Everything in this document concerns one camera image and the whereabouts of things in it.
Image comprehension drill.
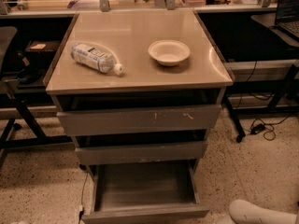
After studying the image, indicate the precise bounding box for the grey bottom drawer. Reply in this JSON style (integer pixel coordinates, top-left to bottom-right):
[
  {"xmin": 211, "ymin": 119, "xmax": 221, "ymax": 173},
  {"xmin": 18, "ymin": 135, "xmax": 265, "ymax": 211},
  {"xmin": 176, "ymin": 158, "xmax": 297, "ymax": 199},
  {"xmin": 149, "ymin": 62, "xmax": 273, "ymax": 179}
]
[{"xmin": 82, "ymin": 161, "xmax": 208, "ymax": 224}]

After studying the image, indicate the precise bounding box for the grey drawer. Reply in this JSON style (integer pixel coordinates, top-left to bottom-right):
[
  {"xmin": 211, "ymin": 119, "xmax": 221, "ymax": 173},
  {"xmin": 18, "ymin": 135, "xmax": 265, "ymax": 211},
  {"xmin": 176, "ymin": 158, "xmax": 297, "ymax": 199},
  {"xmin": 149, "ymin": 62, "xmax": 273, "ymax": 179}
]
[
  {"xmin": 58, "ymin": 90, "xmax": 221, "ymax": 136},
  {"xmin": 76, "ymin": 130, "xmax": 207, "ymax": 165},
  {"xmin": 82, "ymin": 161, "xmax": 208, "ymax": 224}
]

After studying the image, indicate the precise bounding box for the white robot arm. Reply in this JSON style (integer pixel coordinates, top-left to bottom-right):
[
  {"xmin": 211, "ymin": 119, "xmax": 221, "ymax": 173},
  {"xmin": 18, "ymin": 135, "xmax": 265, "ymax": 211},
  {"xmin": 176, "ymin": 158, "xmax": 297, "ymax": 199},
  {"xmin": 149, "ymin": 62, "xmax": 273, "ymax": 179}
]
[{"xmin": 215, "ymin": 200, "xmax": 299, "ymax": 224}]

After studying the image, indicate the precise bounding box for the grey drawer cabinet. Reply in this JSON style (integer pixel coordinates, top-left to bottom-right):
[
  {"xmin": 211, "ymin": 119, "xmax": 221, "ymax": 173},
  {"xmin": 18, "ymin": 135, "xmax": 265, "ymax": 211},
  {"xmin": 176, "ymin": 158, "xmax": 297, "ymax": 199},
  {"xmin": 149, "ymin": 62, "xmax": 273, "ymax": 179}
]
[{"xmin": 43, "ymin": 9, "xmax": 235, "ymax": 173}]

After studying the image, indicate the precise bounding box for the grey top drawer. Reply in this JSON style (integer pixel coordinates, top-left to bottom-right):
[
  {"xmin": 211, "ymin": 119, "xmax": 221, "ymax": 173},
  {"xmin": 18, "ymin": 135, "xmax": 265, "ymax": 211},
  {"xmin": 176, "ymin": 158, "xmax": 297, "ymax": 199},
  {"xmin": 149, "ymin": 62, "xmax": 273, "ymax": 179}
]
[{"xmin": 58, "ymin": 90, "xmax": 221, "ymax": 136}]

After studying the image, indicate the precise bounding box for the grey middle drawer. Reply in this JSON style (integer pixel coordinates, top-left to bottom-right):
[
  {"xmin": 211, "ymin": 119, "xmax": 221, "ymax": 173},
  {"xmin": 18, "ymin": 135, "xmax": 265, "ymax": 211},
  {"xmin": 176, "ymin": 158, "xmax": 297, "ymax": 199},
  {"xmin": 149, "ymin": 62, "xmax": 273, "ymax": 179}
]
[{"xmin": 76, "ymin": 130, "xmax": 207, "ymax": 165}]

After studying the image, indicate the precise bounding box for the white paper bowl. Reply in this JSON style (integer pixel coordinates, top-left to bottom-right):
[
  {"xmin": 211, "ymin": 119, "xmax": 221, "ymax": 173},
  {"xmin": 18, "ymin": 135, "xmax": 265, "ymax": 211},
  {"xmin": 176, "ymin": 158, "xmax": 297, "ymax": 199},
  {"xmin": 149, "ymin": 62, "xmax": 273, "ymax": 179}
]
[{"xmin": 148, "ymin": 40, "xmax": 191, "ymax": 67}]

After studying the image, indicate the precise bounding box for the plastic water bottle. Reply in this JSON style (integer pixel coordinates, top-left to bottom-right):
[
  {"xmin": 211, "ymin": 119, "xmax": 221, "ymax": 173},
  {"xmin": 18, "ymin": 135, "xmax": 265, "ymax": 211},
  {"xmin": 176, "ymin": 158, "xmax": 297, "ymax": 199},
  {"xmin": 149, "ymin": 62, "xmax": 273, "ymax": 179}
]
[{"xmin": 71, "ymin": 43, "xmax": 123, "ymax": 76}]

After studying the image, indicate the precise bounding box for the black table leg right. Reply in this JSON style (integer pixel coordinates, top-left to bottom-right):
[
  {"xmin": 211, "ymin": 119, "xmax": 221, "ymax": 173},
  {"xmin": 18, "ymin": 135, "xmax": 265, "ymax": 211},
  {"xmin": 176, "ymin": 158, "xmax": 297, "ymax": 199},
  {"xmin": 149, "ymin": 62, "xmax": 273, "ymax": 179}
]
[{"xmin": 222, "ymin": 95, "xmax": 246, "ymax": 143}]

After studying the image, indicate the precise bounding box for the black power adapter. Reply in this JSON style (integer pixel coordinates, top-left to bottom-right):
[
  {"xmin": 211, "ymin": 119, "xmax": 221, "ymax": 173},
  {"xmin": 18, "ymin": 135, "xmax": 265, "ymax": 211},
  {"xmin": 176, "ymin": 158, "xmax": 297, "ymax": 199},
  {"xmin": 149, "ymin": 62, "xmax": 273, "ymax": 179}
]
[{"xmin": 250, "ymin": 124, "xmax": 265, "ymax": 134}]

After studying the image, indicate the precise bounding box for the black box on shelf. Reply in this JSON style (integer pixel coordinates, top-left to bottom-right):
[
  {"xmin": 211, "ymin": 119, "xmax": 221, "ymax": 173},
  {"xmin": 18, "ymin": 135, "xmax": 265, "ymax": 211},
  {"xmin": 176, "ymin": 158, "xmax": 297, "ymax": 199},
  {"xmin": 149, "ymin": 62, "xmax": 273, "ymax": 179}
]
[{"xmin": 25, "ymin": 40, "xmax": 60, "ymax": 68}]

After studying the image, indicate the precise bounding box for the black laptop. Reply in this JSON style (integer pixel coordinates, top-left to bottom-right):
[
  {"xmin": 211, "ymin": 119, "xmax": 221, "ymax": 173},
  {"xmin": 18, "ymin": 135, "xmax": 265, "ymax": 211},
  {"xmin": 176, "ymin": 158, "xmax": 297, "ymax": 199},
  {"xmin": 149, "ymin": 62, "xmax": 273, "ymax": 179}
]
[{"xmin": 275, "ymin": 0, "xmax": 299, "ymax": 39}]

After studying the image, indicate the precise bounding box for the black floor cable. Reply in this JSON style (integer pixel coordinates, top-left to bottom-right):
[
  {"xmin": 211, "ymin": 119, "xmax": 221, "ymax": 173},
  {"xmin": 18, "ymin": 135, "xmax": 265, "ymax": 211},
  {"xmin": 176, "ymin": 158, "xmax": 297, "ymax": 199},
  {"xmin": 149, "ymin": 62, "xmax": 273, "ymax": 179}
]
[{"xmin": 78, "ymin": 171, "xmax": 90, "ymax": 221}]

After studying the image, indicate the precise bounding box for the black table frame left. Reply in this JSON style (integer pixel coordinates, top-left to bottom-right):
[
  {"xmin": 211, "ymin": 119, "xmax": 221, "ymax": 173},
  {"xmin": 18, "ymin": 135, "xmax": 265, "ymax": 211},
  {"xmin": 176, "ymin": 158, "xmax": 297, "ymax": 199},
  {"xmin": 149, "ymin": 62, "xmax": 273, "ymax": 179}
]
[{"xmin": 0, "ymin": 79, "xmax": 72, "ymax": 162}]

